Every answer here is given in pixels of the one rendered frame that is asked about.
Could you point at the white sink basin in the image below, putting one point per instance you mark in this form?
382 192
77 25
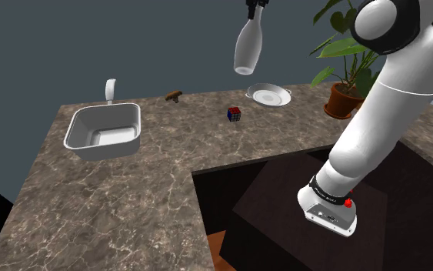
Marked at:
103 131

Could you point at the colourful puzzle cube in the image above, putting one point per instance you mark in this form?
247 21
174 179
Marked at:
234 114

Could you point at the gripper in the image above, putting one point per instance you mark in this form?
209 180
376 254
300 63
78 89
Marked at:
255 5

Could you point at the small brown figure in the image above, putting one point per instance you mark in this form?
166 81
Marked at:
173 95

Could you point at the potted green plant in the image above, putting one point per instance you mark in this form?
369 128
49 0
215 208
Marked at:
345 56

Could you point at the white bottle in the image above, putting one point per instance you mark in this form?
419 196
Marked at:
249 43

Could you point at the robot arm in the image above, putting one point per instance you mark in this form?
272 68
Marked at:
396 112

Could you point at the dark robot stand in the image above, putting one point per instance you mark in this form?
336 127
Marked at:
276 210

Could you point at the white faucet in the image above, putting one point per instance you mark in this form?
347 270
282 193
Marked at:
110 89

